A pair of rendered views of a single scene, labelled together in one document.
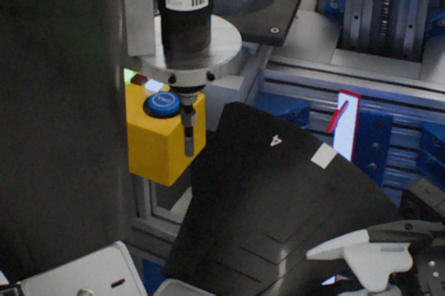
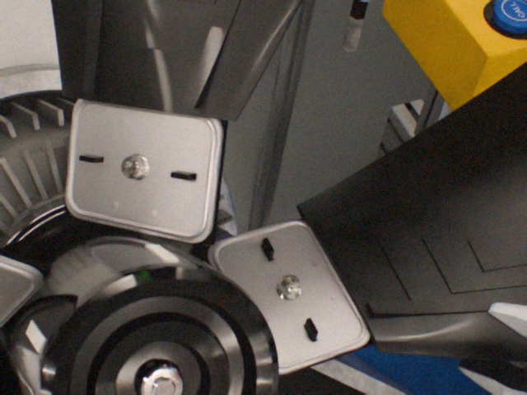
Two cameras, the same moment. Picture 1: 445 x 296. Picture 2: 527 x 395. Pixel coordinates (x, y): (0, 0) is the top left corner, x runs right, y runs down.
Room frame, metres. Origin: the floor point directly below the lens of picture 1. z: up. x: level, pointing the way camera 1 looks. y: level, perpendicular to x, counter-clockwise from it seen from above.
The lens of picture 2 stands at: (0.18, -0.11, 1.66)
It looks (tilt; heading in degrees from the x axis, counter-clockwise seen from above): 51 degrees down; 29
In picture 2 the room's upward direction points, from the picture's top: 11 degrees clockwise
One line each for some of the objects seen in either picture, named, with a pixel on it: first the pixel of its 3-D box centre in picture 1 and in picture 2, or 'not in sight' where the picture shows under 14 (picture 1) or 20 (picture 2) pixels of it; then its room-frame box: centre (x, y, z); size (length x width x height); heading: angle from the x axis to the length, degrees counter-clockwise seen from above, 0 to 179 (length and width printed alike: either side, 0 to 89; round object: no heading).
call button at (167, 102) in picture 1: (163, 103); (514, 16); (0.91, 0.08, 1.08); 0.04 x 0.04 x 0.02
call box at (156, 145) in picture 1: (136, 126); (472, 27); (0.93, 0.12, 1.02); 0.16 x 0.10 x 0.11; 62
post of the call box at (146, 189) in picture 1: (140, 181); (445, 99); (0.93, 0.12, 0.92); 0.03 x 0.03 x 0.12; 62
